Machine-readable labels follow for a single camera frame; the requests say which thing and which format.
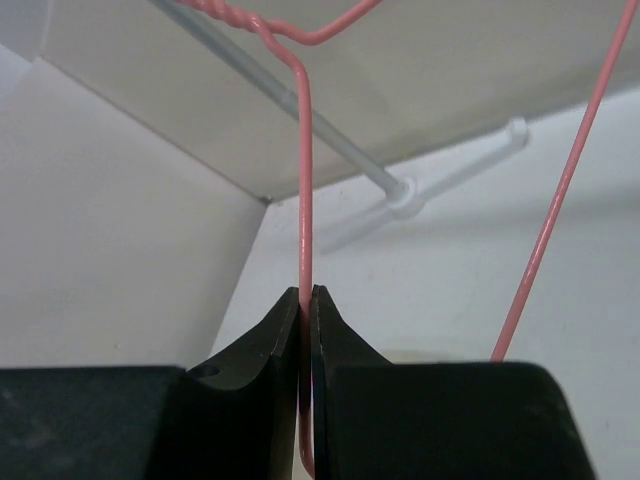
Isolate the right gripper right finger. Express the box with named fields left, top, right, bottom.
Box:
left=310, top=286, right=595, bottom=479

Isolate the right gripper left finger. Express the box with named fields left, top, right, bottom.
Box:
left=1, top=288, right=300, bottom=479

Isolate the pink wire hanger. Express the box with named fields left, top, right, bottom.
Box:
left=185, top=1, right=639, bottom=479

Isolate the left white rack stand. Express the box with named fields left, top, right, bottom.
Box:
left=154, top=1, right=529, bottom=252

